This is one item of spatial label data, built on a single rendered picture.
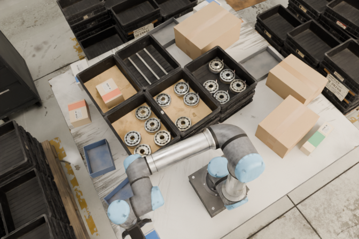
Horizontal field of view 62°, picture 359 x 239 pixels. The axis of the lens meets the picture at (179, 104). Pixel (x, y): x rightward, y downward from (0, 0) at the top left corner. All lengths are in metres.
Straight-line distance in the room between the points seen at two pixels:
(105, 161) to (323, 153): 1.36
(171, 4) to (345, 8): 1.64
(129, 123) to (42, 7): 2.72
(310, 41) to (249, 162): 2.03
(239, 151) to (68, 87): 1.58
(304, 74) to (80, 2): 2.28
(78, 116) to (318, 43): 2.13
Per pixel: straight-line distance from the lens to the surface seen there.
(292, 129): 1.89
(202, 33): 2.21
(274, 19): 3.29
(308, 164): 2.00
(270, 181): 1.91
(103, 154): 2.03
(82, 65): 2.36
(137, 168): 1.14
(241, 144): 1.14
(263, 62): 2.33
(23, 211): 2.50
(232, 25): 2.27
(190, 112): 1.91
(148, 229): 1.39
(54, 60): 3.64
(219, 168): 1.55
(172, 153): 1.15
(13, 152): 2.58
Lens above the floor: 2.50
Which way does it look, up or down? 59 degrees down
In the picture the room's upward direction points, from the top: 8 degrees counter-clockwise
